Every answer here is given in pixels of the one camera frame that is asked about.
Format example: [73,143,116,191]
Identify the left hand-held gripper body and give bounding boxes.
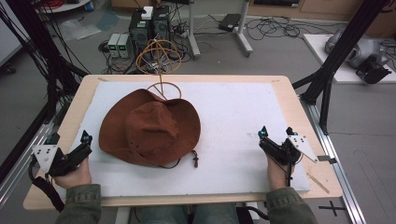
[32,142,93,177]

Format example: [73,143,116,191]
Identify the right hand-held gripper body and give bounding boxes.
[259,133,319,166]

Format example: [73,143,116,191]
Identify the person's left hand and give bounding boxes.
[52,156,92,189]

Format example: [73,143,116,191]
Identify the person's right hand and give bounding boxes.
[266,152,296,191]

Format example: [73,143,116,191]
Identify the white table mat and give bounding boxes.
[64,80,312,198]

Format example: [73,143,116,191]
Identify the thin wooden stick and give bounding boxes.
[305,172,331,195]

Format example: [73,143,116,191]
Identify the brown suede brimmed hat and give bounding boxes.
[98,88,202,170]

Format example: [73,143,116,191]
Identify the white platform board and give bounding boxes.
[303,33,396,85]

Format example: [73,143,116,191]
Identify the grey bench power supply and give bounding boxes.
[106,33,121,59]
[117,33,134,60]

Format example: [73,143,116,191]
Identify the white metal table stand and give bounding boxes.
[186,0,254,61]

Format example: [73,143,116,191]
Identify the black device on platform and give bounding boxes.
[355,55,393,85]

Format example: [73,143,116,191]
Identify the grey robot shell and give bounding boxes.
[324,28,387,70]

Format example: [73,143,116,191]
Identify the clear plastic sheet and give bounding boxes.
[58,18,102,42]

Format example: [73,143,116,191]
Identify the person's legs in jeans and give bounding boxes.
[139,203,241,224]

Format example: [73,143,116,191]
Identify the flat black box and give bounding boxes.
[218,12,243,33]

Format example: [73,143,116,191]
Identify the black computer tower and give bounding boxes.
[151,5,172,49]
[128,9,154,58]

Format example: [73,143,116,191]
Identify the white box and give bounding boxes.
[140,6,154,21]

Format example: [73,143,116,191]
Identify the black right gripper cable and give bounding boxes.
[266,152,304,189]

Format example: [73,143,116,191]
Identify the small metal bracket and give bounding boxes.
[317,154,338,165]

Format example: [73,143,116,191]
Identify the aluminium rail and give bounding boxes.
[0,119,62,209]
[299,94,368,224]

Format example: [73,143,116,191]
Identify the black metal frame with cables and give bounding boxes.
[0,0,92,132]

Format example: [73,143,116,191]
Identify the black metal frame strut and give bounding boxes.
[291,0,391,136]

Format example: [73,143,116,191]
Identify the tangle of black floor cables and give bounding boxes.
[244,14,339,42]

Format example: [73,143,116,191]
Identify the wooden ring hat stand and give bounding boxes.
[135,38,183,101]

